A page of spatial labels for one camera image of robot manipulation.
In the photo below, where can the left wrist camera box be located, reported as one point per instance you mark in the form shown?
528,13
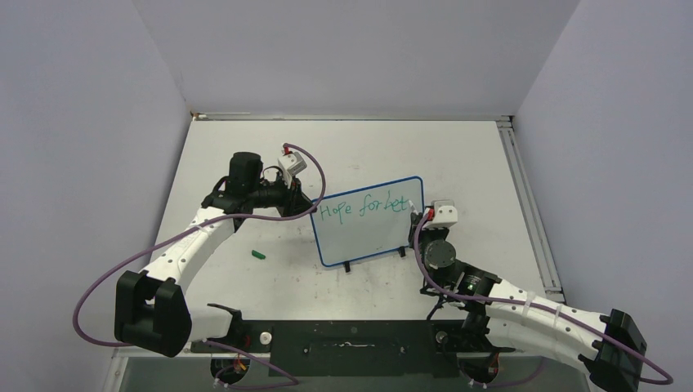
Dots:
291,164

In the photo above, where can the blue framed whiteboard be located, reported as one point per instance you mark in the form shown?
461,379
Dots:
365,222

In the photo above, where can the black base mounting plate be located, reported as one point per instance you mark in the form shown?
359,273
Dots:
358,348

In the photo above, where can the aluminium frame rail right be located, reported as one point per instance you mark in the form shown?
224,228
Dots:
538,238

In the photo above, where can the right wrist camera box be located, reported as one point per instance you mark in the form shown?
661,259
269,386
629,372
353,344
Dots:
444,214

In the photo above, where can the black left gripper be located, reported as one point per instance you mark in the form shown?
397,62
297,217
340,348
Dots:
294,202

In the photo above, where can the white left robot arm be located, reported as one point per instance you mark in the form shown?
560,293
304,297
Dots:
151,310

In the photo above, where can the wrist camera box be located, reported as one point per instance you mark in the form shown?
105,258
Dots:
444,214
291,164

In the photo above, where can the aluminium table edge rail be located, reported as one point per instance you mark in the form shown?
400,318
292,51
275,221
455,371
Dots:
347,117

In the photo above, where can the green marker cap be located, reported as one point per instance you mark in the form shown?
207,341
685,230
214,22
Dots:
258,255

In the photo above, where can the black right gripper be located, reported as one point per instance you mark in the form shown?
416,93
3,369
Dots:
417,219

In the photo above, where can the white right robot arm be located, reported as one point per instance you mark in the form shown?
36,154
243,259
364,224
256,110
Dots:
608,348

